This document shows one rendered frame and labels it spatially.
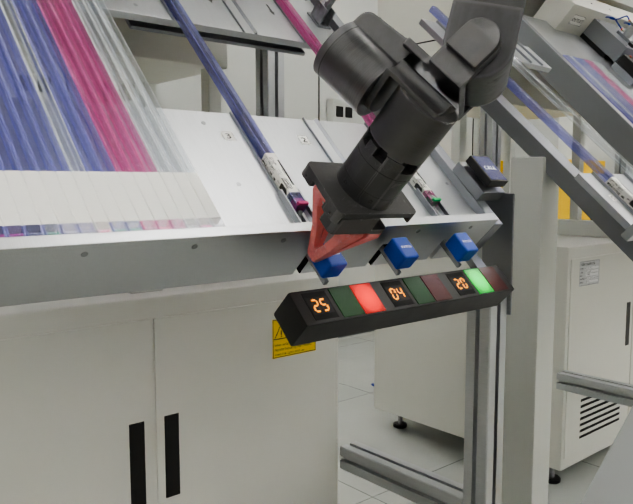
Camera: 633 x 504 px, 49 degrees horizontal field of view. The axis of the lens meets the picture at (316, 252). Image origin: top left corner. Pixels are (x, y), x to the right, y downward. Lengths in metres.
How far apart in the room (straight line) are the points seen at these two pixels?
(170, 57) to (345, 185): 0.80
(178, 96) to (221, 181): 2.19
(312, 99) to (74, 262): 2.78
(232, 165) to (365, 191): 0.19
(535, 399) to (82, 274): 0.86
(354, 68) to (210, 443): 0.65
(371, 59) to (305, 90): 2.69
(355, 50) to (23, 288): 0.33
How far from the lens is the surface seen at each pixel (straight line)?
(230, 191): 0.71
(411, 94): 0.58
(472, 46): 0.58
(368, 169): 0.60
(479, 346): 1.00
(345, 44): 0.61
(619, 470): 0.48
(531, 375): 1.25
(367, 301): 0.71
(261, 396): 1.10
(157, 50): 1.36
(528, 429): 1.28
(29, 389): 0.92
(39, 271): 0.58
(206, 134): 0.77
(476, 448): 1.05
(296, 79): 3.26
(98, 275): 0.60
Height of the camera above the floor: 0.78
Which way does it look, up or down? 6 degrees down
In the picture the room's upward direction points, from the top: straight up
